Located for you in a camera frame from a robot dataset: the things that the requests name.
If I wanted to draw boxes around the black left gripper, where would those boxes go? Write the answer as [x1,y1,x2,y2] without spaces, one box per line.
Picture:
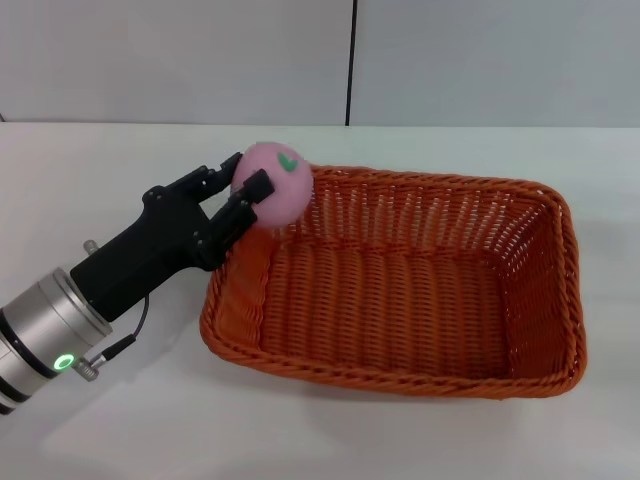
[69,151,277,324]

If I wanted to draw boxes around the pink foam ball green leaf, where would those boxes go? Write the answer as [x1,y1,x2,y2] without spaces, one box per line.
[230,140,316,232]

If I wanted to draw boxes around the orange woven plastic basket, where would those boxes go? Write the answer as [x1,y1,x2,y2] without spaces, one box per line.
[199,163,587,402]

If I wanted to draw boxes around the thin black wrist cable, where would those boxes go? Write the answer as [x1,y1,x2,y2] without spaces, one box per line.
[98,294,152,359]

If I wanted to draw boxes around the black vertical wall strip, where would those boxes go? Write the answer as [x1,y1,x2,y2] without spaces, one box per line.
[343,0,359,127]

